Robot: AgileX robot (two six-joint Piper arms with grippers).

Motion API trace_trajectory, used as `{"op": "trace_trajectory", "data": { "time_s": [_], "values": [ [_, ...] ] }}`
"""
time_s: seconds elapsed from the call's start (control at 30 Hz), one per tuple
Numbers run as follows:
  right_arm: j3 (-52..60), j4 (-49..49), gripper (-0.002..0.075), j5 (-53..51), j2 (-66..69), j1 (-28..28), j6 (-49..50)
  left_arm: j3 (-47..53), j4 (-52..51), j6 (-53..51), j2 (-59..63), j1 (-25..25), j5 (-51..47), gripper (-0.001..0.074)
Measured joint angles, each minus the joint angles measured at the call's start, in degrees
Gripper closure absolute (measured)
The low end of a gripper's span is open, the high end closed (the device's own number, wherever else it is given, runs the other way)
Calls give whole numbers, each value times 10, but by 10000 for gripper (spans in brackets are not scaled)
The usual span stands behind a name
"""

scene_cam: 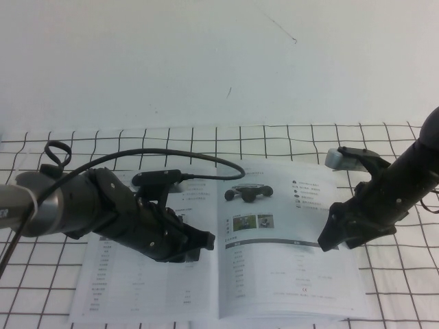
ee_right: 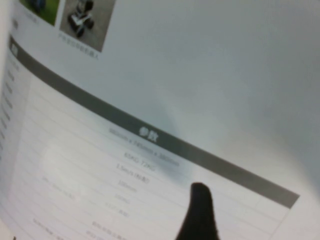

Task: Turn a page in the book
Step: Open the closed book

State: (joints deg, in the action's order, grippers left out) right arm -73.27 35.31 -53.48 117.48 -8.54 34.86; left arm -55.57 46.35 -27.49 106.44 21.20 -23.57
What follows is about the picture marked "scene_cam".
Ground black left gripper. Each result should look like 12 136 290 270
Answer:
119 198 216 263

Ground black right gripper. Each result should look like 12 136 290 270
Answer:
318 181 397 253

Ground white product catalogue book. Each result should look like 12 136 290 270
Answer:
68 157 373 325

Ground white black-grid checkered tablecloth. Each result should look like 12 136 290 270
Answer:
0 122 439 329

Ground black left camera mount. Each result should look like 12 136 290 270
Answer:
136 183 169 210

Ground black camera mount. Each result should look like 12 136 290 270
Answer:
136 183 169 210
337 146 392 195

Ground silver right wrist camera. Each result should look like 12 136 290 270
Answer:
324 147 364 172

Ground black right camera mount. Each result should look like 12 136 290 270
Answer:
337 146 392 195

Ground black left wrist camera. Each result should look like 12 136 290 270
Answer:
132 169 183 188

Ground long black left camera cable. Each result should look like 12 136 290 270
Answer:
0 147 245 273

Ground short black looped arm cable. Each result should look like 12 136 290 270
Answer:
40 140 72 178

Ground white cable tie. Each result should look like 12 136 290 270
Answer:
15 154 41 223

